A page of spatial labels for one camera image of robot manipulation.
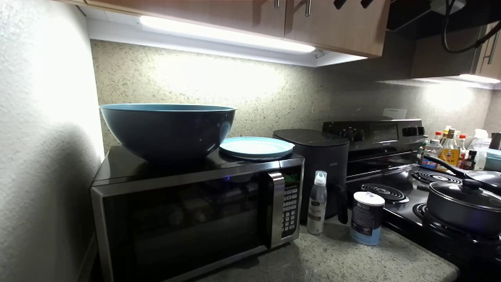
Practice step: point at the under-cabinet light strip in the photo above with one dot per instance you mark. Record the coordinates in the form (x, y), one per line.
(225, 32)

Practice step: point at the short under-cabinet light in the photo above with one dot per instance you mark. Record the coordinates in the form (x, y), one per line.
(478, 78)

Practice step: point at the narrow wooden cabinet door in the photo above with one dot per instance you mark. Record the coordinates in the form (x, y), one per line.
(494, 64)

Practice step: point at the black range hood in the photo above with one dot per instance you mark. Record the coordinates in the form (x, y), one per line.
(417, 15)

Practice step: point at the black electric stove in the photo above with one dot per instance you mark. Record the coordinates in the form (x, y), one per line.
(402, 156)

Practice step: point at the clear bottle with label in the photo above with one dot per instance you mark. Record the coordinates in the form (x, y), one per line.
(433, 145)

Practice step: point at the black air fryer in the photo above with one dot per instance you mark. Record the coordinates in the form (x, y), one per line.
(323, 161)

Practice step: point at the light blue plate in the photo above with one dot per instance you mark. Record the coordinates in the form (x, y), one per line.
(257, 147)

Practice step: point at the yellow oil bottle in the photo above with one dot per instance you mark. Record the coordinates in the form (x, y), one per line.
(450, 150)

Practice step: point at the small bottle with red cap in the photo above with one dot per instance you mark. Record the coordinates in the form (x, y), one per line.
(464, 150)

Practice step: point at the white plastic bottle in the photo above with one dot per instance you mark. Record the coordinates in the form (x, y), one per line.
(480, 148)

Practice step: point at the teal container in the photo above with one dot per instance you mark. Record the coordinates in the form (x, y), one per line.
(494, 159)

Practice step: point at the white spray bottle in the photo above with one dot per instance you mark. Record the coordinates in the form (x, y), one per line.
(317, 205)

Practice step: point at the large blue bowl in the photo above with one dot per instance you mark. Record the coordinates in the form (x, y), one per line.
(167, 133)

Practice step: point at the dark canister with white lid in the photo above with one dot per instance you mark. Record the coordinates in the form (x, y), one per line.
(367, 220)

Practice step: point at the pan with glass lid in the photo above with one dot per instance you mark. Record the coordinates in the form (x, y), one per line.
(463, 208)

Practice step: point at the black steel microwave oven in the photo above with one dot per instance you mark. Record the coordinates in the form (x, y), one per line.
(198, 224)

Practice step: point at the white wall outlet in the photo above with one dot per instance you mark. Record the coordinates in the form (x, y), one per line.
(395, 112)

